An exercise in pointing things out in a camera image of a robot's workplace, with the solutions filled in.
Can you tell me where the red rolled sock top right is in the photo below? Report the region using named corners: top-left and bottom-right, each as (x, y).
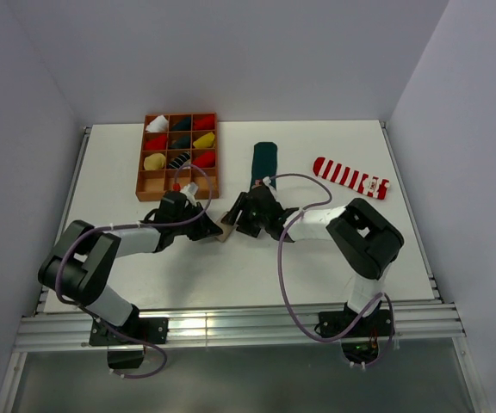
top-left (193, 114), bottom-right (215, 131)

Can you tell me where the yellow rolled sock right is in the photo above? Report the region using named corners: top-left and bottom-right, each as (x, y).
top-left (193, 132), bottom-right (215, 149)

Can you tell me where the red rolled sock left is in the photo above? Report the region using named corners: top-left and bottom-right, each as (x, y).
top-left (144, 133), bottom-right (168, 151)

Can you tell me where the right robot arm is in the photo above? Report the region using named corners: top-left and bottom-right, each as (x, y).
top-left (220, 185), bottom-right (404, 336)

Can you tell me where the wooden compartment organizer tray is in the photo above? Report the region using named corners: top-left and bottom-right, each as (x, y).
top-left (135, 113), bottom-right (220, 201)

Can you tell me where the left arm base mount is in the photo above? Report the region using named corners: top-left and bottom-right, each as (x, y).
top-left (88, 317), bottom-right (169, 378)

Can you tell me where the red white striped santa sock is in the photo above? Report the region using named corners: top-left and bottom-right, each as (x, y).
top-left (312, 157), bottom-right (391, 200)

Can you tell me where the black white striped rolled sock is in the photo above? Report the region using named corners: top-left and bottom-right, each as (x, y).
top-left (167, 151), bottom-right (191, 170)

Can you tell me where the dark green reindeer sock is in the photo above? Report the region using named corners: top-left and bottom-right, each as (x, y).
top-left (250, 142), bottom-right (278, 188)

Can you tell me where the aluminium frame rail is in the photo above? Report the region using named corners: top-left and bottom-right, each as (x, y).
top-left (13, 302), bottom-right (466, 353)

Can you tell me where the dark teal rolled sock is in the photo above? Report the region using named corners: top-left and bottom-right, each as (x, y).
top-left (170, 116), bottom-right (192, 132)
top-left (168, 134), bottom-right (190, 150)

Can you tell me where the red rolled sock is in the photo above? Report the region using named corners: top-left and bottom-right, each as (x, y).
top-left (144, 133), bottom-right (168, 151)
top-left (193, 114), bottom-right (215, 131)
top-left (192, 151), bottom-right (216, 169)

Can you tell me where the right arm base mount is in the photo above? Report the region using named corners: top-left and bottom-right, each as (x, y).
top-left (313, 305), bottom-right (393, 364)

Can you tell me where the beige red sock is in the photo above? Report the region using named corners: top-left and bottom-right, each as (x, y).
top-left (215, 213), bottom-right (235, 243)

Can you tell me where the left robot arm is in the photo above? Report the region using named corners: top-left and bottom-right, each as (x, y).
top-left (38, 191), bottom-right (223, 343)

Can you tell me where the red rolled sock lower right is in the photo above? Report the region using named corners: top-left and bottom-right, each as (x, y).
top-left (192, 151), bottom-right (216, 169)

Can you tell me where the mustard rolled sock left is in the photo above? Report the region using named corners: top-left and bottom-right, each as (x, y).
top-left (143, 153), bottom-right (166, 170)

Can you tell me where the dark teal rolled sock middle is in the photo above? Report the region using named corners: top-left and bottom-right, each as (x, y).
top-left (168, 134), bottom-right (190, 150)

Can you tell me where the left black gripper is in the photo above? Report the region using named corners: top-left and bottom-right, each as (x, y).
top-left (172, 202), bottom-right (221, 242)

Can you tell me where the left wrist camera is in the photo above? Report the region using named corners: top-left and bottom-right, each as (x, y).
top-left (172, 182), bottom-right (199, 204)

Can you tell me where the dark teal rolled sock top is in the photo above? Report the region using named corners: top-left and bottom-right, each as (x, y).
top-left (170, 116), bottom-right (192, 132)

